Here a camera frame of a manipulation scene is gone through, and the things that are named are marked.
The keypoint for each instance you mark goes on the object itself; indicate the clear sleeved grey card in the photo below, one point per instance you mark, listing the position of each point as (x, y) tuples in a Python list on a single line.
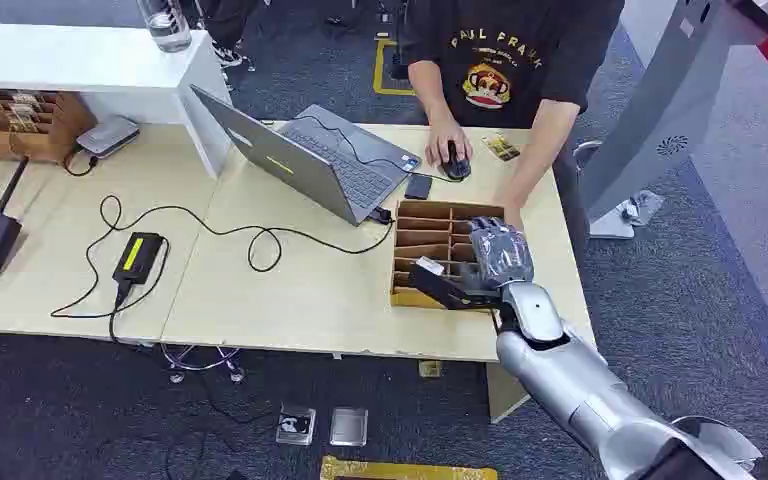
[(349, 426)]

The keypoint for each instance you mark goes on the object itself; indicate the black power adapter yellow label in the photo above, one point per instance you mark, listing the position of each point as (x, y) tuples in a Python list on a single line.
[(137, 257)]

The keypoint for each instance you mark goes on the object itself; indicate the grey laptop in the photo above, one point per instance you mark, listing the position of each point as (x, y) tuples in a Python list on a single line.
[(304, 162)]

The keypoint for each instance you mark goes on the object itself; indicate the yellow floor tape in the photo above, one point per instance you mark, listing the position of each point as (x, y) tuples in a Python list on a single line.
[(378, 73)]

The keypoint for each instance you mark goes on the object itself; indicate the person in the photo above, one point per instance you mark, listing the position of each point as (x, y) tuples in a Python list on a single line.
[(510, 53)]

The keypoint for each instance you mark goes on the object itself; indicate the wooden divider box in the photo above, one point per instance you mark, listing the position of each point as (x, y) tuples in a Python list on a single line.
[(424, 235)]

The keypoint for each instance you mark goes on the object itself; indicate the clear water bottle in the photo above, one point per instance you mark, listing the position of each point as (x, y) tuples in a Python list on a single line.
[(165, 25)]

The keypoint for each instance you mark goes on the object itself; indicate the black laptop power plug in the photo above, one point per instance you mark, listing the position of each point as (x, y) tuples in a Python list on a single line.
[(382, 215)]

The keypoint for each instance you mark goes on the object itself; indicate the person's right hand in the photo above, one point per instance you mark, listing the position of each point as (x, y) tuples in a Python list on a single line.
[(438, 139)]

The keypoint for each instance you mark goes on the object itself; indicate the small black flat case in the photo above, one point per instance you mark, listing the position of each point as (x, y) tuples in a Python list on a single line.
[(418, 187)]

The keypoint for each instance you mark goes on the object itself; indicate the white desk shelf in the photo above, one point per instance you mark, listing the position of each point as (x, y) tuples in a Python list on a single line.
[(79, 66)]

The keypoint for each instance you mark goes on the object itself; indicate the person's left hand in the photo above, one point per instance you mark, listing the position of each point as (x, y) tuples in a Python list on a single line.
[(511, 210)]

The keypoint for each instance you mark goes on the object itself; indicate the white machine stand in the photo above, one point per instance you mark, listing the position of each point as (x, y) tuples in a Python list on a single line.
[(662, 112)]

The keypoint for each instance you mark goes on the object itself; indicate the person's legs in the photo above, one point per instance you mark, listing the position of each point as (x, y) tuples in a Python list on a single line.
[(228, 30)]

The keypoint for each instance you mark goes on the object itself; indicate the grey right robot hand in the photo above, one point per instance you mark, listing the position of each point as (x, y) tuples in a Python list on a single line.
[(502, 255)]

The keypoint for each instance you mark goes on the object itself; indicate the yellow floor plate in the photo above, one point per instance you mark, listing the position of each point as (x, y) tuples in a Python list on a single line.
[(397, 472)]

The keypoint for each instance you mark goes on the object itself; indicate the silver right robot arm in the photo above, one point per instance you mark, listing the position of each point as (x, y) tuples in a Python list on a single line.
[(576, 387)]

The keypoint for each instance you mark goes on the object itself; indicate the wooden box with cards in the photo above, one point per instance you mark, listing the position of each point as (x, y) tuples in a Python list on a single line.
[(53, 136)]

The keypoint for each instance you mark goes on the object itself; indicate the clear sleeved card with print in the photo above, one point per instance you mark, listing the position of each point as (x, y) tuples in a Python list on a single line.
[(296, 424)]

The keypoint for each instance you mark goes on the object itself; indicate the black computer mouse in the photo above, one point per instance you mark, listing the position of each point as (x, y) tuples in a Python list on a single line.
[(457, 166)]

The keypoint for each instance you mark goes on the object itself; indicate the chrome stool base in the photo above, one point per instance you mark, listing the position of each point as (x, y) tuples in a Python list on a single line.
[(202, 361)]

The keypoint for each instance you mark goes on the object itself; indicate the grey flat device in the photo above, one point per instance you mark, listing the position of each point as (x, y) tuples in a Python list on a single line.
[(107, 136)]

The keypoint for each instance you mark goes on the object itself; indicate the pale desk leg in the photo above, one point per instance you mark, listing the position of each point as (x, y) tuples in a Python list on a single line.
[(504, 394)]

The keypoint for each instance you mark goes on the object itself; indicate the printed card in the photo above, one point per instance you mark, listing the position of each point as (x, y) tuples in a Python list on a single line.
[(500, 148)]

